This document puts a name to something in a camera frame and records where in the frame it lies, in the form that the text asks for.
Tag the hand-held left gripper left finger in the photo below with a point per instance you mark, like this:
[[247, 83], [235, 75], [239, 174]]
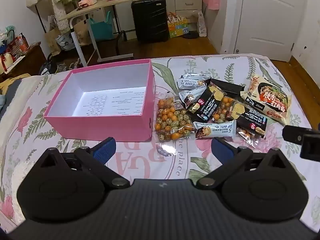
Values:
[[105, 150]]

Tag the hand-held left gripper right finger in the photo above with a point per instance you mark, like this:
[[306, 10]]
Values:
[[222, 150]]

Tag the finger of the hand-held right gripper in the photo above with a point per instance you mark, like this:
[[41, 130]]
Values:
[[292, 133]]

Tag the white snack bar packet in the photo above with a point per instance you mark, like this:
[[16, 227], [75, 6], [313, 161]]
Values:
[[188, 97], [192, 80], [215, 130]]

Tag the pink cardboard box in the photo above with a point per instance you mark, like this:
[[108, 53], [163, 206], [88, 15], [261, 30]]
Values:
[[112, 125]]

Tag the cream noodle packet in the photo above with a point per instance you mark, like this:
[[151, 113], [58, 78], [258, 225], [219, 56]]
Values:
[[271, 100]]

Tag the clear bag of orange candies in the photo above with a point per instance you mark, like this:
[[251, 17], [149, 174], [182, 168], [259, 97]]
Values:
[[223, 110], [172, 120]]

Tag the black cracker packet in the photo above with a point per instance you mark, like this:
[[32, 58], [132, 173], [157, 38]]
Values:
[[250, 118], [206, 102]]

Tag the plain black snack packet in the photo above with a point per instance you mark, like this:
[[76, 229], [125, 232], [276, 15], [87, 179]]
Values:
[[228, 86]]

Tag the floral bedsheet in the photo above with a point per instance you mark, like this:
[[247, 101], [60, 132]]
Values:
[[175, 160]]

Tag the black backpack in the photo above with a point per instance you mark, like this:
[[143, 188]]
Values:
[[48, 66]]

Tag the yellow cloth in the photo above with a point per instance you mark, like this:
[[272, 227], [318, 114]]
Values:
[[11, 82]]

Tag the dark wooden cabinet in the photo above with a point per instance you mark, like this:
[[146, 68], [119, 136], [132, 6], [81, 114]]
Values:
[[27, 62]]

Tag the black round floor object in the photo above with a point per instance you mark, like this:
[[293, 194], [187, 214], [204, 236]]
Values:
[[190, 35]]

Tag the white door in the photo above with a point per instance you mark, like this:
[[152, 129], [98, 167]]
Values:
[[265, 17]]

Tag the brown paper bag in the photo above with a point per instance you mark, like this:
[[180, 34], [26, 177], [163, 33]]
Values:
[[52, 41]]

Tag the teal shopping bag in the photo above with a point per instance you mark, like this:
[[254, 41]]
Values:
[[101, 28]]

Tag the white plastic pack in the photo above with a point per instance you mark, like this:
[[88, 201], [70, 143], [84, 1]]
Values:
[[201, 25]]

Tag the colourful gift bag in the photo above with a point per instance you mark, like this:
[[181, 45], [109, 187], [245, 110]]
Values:
[[178, 27]]

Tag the red bag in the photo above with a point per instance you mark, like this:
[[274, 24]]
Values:
[[18, 44]]

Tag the black suitcase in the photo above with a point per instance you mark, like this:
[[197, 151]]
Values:
[[150, 20]]

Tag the rolling wooden desk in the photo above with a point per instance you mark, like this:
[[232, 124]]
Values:
[[100, 6]]

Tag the pink tissue box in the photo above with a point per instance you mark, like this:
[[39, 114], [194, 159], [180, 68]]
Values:
[[87, 0]]

